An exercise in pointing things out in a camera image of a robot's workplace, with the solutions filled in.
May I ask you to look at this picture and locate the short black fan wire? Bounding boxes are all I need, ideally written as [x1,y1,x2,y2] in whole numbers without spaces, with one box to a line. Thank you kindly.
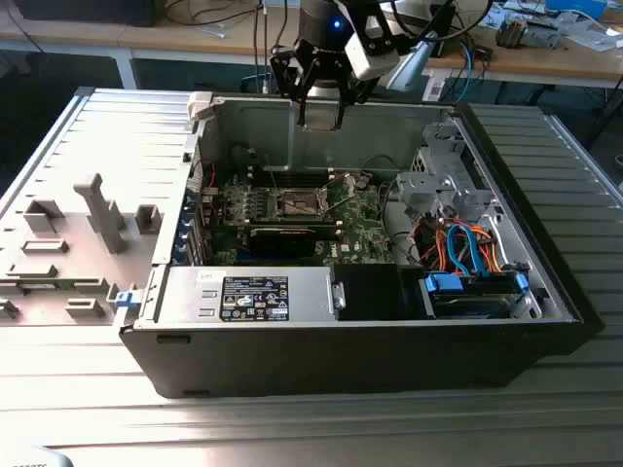
[228,140,259,169]

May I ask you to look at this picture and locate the thick black camera cable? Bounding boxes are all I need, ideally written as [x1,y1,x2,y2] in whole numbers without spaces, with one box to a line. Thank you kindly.
[398,0,495,57]

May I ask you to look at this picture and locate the thin red wire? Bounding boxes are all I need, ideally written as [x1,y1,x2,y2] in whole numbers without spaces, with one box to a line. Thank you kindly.
[191,162,219,191]

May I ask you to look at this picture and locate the small white cable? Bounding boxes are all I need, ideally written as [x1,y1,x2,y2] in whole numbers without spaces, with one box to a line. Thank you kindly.
[197,21,228,40]

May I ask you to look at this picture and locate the thin metal locking lever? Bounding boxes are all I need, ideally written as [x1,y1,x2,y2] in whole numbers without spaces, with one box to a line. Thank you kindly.
[264,153,281,195]

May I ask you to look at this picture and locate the hanging black cables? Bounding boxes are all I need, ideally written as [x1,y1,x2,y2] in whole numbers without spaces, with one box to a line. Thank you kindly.
[250,0,274,96]

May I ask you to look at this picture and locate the metal socket cover frame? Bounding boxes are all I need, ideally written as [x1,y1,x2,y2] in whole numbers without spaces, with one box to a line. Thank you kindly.
[318,170,356,216]

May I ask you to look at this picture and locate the beige plastic case latch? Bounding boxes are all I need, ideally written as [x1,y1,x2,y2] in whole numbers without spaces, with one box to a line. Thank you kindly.
[187,90,218,122]

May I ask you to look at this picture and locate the grey metal drive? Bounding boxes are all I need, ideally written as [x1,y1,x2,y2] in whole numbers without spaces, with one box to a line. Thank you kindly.
[525,17,561,49]

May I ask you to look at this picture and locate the black PC case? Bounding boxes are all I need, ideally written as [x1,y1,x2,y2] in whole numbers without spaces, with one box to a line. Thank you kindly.
[119,90,607,401]

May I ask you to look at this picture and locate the red orange power wire bundle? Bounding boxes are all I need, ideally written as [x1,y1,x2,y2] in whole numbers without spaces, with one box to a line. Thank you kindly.
[411,216,447,267]

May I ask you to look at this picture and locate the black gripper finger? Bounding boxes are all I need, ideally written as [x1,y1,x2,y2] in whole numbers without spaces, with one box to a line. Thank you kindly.
[334,62,382,132]
[270,43,315,131]

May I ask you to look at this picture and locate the silver metal drive cage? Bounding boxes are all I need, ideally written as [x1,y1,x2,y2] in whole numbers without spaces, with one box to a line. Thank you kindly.
[394,121,512,220]

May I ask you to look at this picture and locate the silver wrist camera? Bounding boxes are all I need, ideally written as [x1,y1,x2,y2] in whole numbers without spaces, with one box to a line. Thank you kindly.
[344,33,401,80]

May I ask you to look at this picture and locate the upright black device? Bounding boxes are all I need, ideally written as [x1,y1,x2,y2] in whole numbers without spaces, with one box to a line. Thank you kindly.
[427,2,458,59]

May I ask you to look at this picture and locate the silver green CPU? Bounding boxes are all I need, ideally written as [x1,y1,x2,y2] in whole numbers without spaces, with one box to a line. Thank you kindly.
[301,99,342,133]

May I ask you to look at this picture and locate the white label box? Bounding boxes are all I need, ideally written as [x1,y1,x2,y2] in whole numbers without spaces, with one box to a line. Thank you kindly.
[421,76,447,102]

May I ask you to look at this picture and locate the silver power supply unit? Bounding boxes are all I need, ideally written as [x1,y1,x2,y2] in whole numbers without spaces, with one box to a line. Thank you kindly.
[156,266,342,326]

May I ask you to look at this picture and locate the orange data wire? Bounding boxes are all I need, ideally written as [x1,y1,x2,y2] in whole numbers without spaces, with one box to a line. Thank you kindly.
[479,226,510,273]

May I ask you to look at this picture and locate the grey plastic parts rack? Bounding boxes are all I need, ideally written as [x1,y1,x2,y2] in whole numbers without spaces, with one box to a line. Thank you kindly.
[0,172,165,337]

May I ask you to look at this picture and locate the finned metal heat sink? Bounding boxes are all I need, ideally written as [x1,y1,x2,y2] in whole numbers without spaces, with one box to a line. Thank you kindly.
[495,14,530,49]

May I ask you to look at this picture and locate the black RAM slot bank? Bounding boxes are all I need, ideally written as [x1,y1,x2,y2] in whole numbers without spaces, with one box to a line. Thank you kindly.
[216,216,340,233]
[247,163,338,190]

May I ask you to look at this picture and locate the light wooden desk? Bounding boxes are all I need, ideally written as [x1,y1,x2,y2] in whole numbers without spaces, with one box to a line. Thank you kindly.
[0,0,303,91]
[398,0,623,147]

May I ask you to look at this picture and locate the black computer box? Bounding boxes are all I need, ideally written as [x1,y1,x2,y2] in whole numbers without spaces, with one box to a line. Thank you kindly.
[14,0,157,28]

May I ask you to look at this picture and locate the hard disk in blue carrier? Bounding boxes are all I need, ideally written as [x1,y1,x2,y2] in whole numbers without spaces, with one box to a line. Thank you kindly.
[419,271,531,321]

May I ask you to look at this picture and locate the green motherboard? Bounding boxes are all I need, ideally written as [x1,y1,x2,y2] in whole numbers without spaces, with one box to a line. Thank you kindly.
[208,182,395,267]

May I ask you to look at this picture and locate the blue data wire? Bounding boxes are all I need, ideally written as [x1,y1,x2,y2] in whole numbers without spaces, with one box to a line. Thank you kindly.
[446,222,483,281]

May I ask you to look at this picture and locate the CPU socket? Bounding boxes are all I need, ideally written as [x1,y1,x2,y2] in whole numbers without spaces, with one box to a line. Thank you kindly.
[273,187,330,218]

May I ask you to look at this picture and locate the white paper sheets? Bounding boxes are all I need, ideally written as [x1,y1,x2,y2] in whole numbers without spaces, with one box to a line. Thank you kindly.
[559,14,623,53]

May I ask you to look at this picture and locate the green RAM stick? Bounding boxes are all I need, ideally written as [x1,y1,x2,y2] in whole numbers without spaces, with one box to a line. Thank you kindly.
[18,277,106,293]

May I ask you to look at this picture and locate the black graphics card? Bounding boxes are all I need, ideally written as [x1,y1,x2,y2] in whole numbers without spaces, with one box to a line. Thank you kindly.
[247,224,317,259]

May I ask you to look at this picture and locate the long black wire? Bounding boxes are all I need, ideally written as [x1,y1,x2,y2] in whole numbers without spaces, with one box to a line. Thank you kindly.
[362,154,415,267]

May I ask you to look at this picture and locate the blue box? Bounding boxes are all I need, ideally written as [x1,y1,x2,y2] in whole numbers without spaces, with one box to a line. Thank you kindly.
[544,0,609,18]

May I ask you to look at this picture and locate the hanging blue cable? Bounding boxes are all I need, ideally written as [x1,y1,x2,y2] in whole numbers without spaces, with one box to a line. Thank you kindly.
[455,36,481,106]

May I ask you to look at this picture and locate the grey rounded device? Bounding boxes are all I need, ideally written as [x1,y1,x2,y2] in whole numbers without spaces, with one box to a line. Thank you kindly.
[0,445,74,467]

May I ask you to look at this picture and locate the black plastic shroud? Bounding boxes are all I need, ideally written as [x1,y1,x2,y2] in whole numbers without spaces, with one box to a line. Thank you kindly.
[333,263,424,322]

